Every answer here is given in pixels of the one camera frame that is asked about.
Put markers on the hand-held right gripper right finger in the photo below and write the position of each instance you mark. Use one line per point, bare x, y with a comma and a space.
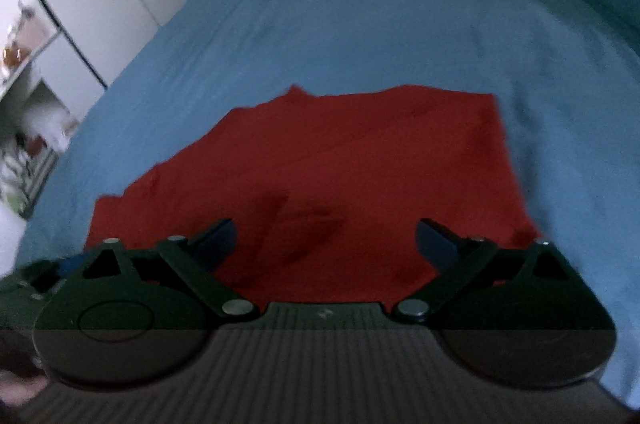
436, 246

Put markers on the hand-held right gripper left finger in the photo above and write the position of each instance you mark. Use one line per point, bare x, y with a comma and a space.
216, 244

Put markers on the red cloth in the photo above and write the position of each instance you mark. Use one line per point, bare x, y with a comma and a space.
350, 164

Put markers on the white shelf unit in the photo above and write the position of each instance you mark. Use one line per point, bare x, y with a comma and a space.
30, 124

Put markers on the blue bed sheet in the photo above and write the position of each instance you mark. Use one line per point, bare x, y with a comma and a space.
350, 29

